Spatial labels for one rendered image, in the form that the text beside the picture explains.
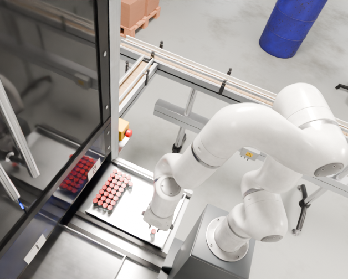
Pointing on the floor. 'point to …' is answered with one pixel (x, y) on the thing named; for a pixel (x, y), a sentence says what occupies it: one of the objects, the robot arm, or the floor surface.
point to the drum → (289, 26)
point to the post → (113, 72)
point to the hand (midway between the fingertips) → (155, 225)
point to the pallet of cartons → (137, 15)
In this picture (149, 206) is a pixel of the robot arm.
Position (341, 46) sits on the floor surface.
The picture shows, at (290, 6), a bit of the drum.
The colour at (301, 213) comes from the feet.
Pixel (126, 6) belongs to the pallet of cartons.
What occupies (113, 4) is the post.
